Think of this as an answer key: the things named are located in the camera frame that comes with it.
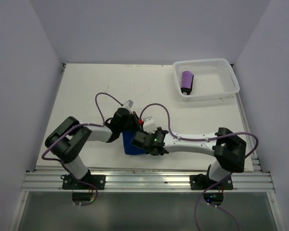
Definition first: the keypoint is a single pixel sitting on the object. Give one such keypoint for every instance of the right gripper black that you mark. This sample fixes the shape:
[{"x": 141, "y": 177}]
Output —
[{"x": 146, "y": 133}]

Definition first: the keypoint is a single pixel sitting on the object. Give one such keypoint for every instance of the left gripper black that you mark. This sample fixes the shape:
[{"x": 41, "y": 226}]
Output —
[{"x": 134, "y": 116}]

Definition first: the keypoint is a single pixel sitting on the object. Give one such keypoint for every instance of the blue towel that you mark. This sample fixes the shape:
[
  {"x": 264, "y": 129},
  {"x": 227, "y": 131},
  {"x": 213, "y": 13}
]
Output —
[{"x": 129, "y": 149}]

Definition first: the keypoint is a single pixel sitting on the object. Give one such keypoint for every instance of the black purple microfiber towel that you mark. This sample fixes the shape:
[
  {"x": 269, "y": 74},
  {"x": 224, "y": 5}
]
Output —
[{"x": 187, "y": 82}]

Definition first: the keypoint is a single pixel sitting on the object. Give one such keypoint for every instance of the white plastic perforated basket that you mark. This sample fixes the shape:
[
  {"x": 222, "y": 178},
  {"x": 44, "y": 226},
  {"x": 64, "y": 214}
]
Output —
[{"x": 213, "y": 79}]

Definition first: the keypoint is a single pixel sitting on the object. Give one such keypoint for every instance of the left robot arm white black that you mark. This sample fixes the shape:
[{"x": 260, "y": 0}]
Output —
[{"x": 65, "y": 143}]

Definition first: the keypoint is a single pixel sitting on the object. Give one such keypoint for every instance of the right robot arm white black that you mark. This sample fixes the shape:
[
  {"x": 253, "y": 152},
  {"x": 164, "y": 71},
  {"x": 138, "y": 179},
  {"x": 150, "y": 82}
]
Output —
[{"x": 226, "y": 147}]

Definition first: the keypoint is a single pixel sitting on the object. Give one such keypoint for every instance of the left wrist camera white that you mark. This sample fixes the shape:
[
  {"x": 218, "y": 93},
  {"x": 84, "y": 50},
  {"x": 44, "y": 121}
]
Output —
[{"x": 128, "y": 105}]

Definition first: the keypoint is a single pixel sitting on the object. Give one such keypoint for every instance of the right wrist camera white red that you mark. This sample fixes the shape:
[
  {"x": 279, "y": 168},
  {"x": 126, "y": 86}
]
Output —
[{"x": 149, "y": 125}]

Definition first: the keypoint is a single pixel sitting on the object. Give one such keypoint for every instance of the aluminium mounting rail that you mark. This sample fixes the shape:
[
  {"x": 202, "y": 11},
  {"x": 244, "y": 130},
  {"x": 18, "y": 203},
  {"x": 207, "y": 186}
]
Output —
[{"x": 49, "y": 180}]

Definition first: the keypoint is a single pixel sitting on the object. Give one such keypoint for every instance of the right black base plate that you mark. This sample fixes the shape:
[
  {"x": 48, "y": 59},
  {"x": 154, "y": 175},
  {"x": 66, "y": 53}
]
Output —
[{"x": 202, "y": 182}]

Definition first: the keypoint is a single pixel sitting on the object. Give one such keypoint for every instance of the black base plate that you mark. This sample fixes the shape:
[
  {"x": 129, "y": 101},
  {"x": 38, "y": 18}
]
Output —
[
  {"x": 202, "y": 182},
  {"x": 84, "y": 183}
]

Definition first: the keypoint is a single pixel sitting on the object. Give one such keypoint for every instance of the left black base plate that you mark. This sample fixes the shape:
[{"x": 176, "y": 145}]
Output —
[{"x": 84, "y": 183}]

